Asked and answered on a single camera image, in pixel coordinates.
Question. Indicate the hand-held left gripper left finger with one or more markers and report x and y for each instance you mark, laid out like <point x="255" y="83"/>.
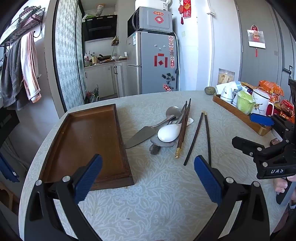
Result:
<point x="89" y="178"/>

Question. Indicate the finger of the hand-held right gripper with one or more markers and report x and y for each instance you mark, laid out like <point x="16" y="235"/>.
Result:
<point x="247" y="144"/>
<point x="261" y="119"/>

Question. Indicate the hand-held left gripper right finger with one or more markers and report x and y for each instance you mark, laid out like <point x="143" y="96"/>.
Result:
<point x="208" y="180"/>

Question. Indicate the dark brown wooden tray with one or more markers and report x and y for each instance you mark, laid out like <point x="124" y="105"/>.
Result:
<point x="87" y="139"/>

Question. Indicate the brown wooden chopstick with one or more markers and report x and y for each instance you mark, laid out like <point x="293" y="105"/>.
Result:
<point x="185" y="133"/>
<point x="181" y="141"/>

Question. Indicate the white ceramic spoon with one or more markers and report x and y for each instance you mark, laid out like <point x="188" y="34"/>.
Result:
<point x="168" y="133"/>

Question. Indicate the metal spoon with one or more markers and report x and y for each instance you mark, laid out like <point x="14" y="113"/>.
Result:
<point x="173" y="111"/>
<point x="155" y="141"/>

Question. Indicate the serrated metal cake server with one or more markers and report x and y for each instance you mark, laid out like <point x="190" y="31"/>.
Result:
<point x="141" y="136"/>

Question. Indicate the person's right hand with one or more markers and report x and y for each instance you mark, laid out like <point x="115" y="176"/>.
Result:
<point x="281" y="186"/>

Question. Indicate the white lidded enamel mug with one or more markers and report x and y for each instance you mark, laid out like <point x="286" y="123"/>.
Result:
<point x="261" y="100"/>

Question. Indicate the green cup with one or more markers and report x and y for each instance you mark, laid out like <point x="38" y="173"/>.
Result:
<point x="245" y="103"/>

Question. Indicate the small brown box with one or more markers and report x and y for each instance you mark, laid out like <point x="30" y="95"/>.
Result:
<point x="274" y="141"/>

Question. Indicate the red snack packet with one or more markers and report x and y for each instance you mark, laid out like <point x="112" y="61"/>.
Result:
<point x="288" y="107"/>

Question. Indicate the orange snack bag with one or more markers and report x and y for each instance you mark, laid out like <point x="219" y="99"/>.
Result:
<point x="271" y="89"/>

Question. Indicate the light wooden cup tray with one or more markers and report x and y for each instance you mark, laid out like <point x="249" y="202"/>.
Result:
<point x="231" y="107"/>

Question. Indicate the white paper packet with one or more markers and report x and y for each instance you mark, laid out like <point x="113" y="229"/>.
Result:
<point x="235" y="85"/>

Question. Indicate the white cup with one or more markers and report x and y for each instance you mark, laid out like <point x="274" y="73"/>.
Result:
<point x="226" y="93"/>

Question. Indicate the pale green patterned tablecloth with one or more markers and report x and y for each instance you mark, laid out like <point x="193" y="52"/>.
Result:
<point x="161" y="197"/>

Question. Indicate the grey door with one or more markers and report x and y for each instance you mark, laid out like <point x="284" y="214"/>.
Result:
<point x="263" y="67"/>

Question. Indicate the clear snack jar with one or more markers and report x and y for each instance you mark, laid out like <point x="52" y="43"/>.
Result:
<point x="225" y="77"/>

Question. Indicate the round grey-green stone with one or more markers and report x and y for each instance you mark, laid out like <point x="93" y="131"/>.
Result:
<point x="209" y="90"/>

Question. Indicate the blue cloth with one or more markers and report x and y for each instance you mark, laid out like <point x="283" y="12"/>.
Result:
<point x="8" y="169"/>

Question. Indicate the bundle of plastic bags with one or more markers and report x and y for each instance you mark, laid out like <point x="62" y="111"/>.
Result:
<point x="92" y="95"/>

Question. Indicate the white kitchen cabinet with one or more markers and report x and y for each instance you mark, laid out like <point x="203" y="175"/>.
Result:
<point x="101" y="78"/>

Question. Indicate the clear plastic bottle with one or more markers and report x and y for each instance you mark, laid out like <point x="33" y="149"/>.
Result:
<point x="86" y="60"/>

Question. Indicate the yellow oil bottle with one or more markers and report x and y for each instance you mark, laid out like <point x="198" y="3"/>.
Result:
<point x="94" y="60"/>

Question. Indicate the black wok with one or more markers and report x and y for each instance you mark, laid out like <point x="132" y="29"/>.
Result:
<point x="105" y="57"/>

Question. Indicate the patterned glass sliding door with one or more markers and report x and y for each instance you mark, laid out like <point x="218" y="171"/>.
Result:
<point x="68" y="58"/>

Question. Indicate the silver refrigerator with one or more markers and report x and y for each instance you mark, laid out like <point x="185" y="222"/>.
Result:
<point x="148" y="64"/>

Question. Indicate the grey towel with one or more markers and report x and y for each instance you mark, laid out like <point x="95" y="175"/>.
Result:
<point x="11" y="76"/>

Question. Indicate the red hanging ornament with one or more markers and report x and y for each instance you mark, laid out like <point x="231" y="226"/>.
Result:
<point x="186" y="9"/>

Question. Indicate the silver microwave oven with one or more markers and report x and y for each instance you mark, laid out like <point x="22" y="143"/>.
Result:
<point x="148" y="22"/>

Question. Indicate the black range hood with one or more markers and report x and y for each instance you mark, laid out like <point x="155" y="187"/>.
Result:
<point x="99" y="27"/>

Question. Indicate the white and red wall calendar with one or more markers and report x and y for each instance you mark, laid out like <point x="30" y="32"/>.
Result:
<point x="256" y="38"/>

